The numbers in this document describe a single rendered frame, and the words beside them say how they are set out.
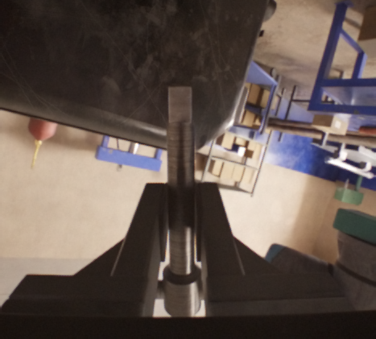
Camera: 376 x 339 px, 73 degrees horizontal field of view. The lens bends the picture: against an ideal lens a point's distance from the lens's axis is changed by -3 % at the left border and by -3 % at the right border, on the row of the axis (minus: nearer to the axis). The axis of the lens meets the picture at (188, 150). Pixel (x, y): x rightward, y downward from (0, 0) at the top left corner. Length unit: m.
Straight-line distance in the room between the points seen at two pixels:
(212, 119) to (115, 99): 0.13
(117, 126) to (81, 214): 3.67
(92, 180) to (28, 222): 0.94
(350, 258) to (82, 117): 0.74
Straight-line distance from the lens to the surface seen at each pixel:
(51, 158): 3.67
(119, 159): 3.27
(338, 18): 2.41
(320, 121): 2.17
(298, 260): 0.85
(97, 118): 0.30
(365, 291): 0.86
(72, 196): 3.84
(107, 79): 0.30
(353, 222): 0.83
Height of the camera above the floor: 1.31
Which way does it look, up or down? 3 degrees up
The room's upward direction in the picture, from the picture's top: 164 degrees counter-clockwise
